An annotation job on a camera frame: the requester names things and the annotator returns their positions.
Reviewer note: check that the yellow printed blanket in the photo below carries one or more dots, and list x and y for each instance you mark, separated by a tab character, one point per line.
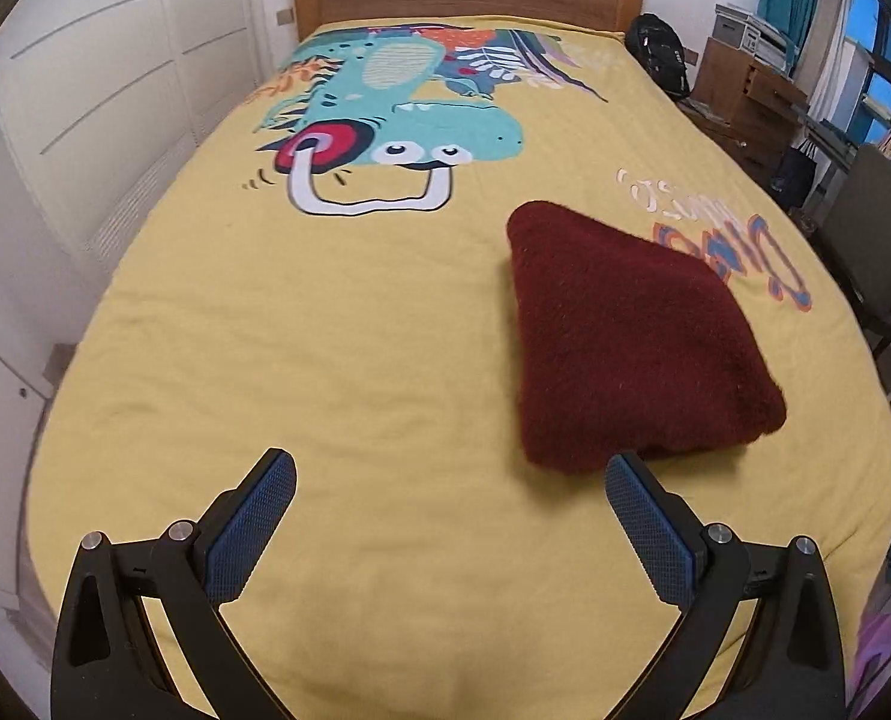
340	352

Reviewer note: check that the grey chair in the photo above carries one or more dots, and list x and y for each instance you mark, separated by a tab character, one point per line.
876	217

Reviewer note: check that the grey printer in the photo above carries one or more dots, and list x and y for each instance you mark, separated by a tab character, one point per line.
745	34

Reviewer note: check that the dark tote bag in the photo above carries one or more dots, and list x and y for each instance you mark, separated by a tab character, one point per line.
794	176

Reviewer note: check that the wooden drawer nightstand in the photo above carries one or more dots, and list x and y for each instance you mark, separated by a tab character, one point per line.
745	105

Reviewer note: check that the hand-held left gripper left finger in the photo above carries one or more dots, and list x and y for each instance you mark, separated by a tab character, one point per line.
254	525

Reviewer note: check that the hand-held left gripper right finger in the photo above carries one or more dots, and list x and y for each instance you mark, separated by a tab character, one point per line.
648	532

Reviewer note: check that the dark red towel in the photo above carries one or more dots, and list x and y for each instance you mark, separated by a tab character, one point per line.
625	345

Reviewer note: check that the white wardrobe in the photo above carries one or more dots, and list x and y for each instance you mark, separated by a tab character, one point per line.
100	75

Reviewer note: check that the wall switch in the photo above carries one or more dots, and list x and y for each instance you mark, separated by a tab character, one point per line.
285	16

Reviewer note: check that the black backpack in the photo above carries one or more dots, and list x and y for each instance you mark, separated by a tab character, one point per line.
659	52

